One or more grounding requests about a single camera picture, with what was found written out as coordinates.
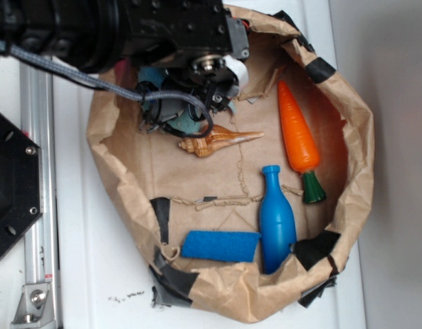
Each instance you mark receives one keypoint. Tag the blue plastic toy bottle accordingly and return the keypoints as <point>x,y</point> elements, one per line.
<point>276,222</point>

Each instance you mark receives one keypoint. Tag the orange plastic toy carrot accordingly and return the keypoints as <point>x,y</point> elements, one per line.
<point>301,149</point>

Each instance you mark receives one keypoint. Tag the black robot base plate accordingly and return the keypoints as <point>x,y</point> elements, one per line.
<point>19,184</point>

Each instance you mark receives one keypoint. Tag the brown spiral seashell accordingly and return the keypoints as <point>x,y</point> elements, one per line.
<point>218,138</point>

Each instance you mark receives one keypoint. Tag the silver aluminium rail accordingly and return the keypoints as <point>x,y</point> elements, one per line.
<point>41,240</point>

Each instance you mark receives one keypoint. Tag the blue sponge block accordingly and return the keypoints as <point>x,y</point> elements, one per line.
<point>238,247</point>

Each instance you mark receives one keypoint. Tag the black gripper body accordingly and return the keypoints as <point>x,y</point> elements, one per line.
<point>200,44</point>

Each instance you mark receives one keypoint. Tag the brown paper bag basin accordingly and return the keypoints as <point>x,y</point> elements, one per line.
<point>162,193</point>

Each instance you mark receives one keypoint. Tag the silver corner bracket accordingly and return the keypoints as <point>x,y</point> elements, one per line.
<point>35,309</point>

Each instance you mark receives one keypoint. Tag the light blue cloth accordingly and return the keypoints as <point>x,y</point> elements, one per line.
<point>176,116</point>

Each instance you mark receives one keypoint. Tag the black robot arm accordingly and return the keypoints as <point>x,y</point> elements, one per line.
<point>88,35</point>

